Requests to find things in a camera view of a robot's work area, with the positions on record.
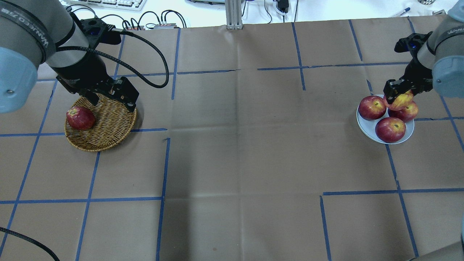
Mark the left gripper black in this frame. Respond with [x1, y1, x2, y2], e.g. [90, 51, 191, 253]
[54, 54, 139, 113]

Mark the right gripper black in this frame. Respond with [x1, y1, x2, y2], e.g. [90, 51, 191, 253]
[383, 58, 433, 105]

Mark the red yellow apple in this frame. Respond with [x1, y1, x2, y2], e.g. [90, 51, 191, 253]
[383, 90, 414, 111]

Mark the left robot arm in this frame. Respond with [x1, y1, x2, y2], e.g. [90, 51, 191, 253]
[0, 0, 139, 113]

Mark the red apple on plate back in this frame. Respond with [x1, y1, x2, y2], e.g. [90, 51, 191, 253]
[387, 101, 419, 123]

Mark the red apple on plate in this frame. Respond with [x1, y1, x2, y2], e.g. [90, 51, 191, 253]
[375, 117, 406, 143]
[357, 95, 387, 121]
[387, 101, 419, 123]

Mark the woven wicker basket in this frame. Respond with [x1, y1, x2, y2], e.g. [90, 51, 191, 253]
[64, 94, 138, 152]

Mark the dark red apple in basket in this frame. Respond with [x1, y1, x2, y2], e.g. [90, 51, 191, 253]
[66, 106, 96, 130]

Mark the red apple on plate front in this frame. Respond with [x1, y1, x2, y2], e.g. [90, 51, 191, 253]
[357, 95, 387, 121]

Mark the red apple on plate left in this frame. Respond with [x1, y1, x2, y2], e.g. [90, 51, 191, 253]
[375, 117, 406, 143]

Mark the light blue plate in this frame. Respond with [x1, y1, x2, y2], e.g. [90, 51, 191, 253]
[356, 95, 415, 144]

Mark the blue white pen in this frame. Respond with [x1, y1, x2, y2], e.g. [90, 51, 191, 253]
[390, 7, 411, 17]

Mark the white keyboard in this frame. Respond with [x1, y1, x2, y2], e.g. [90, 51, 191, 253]
[65, 0, 148, 11]

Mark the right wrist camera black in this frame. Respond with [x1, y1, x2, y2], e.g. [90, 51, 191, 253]
[393, 31, 433, 53]

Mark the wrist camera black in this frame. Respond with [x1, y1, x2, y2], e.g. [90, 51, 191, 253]
[393, 31, 433, 53]
[76, 18, 122, 49]

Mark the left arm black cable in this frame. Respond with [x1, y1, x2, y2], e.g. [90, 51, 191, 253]
[54, 30, 170, 89]

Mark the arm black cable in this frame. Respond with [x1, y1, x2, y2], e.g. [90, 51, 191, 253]
[54, 30, 170, 89]
[0, 227, 60, 261]

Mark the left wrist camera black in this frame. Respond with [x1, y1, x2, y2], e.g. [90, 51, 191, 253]
[76, 18, 122, 49]

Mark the aluminium frame post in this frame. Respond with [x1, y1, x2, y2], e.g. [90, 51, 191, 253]
[225, 0, 243, 30]

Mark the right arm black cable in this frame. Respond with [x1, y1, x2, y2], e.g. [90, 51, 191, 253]
[0, 227, 60, 261]

